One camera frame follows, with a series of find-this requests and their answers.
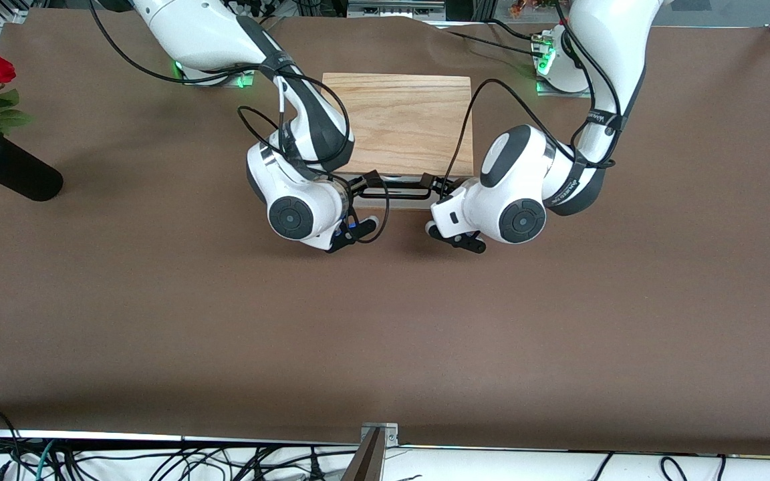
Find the light wooden drawer cabinet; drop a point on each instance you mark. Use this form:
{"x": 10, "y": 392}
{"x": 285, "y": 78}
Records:
{"x": 405, "y": 120}

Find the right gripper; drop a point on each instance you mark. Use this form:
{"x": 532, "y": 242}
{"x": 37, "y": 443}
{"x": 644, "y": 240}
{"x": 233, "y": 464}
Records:
{"x": 362, "y": 184}

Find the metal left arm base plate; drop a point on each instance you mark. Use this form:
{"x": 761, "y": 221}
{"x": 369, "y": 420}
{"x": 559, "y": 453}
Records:
{"x": 562, "y": 91}

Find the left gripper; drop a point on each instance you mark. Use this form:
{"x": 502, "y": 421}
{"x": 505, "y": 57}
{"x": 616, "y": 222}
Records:
{"x": 440, "y": 186}

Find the aluminium table edge rail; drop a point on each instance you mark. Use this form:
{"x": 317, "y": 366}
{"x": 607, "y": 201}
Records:
{"x": 124, "y": 437}

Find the dark camera mount bar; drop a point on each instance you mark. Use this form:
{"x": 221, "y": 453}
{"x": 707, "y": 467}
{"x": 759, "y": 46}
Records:
{"x": 366, "y": 461}

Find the orange flower decoration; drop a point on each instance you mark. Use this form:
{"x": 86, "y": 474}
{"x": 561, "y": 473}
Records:
{"x": 532, "y": 8}

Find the black ribbed cylinder vase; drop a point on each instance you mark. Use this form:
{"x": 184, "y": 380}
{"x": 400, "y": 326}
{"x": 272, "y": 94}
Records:
{"x": 17, "y": 174}

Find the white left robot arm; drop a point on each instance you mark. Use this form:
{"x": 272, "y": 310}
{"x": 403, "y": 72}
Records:
{"x": 525, "y": 160}

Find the metal mount bracket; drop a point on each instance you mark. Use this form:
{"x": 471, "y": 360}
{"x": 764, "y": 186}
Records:
{"x": 388, "y": 434}

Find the grey metal box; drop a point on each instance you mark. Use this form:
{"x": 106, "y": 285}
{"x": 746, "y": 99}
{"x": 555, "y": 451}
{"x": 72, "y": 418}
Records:
{"x": 395, "y": 9}

